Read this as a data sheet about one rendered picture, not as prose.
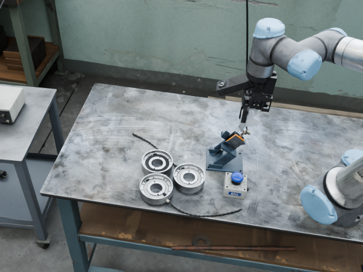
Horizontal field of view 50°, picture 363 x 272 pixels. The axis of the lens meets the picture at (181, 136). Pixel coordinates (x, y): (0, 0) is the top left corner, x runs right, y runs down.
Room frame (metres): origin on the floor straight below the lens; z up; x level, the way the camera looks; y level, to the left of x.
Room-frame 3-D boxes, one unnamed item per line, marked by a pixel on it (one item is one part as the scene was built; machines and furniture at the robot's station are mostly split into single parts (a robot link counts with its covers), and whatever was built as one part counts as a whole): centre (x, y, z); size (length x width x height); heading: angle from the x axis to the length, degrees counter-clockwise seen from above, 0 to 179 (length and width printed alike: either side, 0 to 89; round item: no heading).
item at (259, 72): (0.96, -0.20, 1.21); 0.08 x 0.08 x 0.05
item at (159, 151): (0.89, 0.07, 0.82); 0.10 x 0.10 x 0.04
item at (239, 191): (0.83, -0.19, 0.82); 0.08 x 0.07 x 0.05; 86
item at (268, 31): (0.95, -0.21, 1.28); 0.09 x 0.08 x 0.11; 42
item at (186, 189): (0.84, -0.04, 0.82); 0.10 x 0.10 x 0.04
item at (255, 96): (0.95, -0.21, 1.12); 0.09 x 0.08 x 0.12; 88
